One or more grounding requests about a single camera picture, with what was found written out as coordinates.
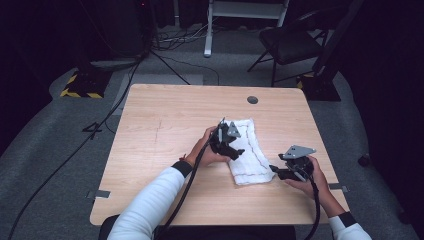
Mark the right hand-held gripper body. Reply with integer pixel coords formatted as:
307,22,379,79
277,144,318,183

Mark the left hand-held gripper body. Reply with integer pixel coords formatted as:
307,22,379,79
209,116,242,160

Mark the white towel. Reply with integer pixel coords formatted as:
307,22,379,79
223,117,277,186

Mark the person's left hand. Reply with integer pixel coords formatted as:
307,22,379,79
185,125,232,168

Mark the person's right hand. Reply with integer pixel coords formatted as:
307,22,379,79
292,155,332,203

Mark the grey tape strip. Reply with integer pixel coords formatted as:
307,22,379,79
327,182,350,194
86,189,112,200

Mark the black caster wheel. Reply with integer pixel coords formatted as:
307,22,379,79
357,153,372,168

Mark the person's dark lap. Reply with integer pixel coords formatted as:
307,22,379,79
98,214,297,240

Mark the black yellow-striped stand base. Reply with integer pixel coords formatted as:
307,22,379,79
59,69,113,100
295,72,342,102

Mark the black folding chair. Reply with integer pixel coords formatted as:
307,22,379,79
246,9,338,88

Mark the right hand-held gripper black cable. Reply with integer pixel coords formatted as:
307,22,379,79
293,166,322,240

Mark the hand-held gripper black cable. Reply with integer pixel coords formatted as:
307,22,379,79
293,166,322,240
153,125,222,240

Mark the left hand-held gripper black cable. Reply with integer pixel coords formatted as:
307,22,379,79
153,125,222,240

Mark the bundle of floor cables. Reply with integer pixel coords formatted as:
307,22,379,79
151,19,221,86

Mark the white metal desk frame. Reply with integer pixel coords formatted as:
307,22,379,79
203,0,290,58

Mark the long black floor cable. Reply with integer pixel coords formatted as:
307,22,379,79
6,58,144,240

